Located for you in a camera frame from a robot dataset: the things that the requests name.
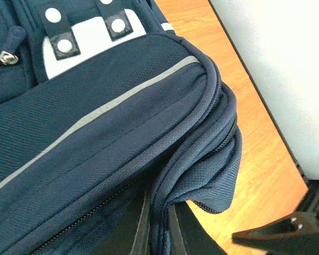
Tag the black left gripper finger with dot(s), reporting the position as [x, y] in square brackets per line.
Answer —
[296, 233]

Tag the navy blue backpack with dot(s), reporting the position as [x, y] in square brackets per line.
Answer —
[100, 100]

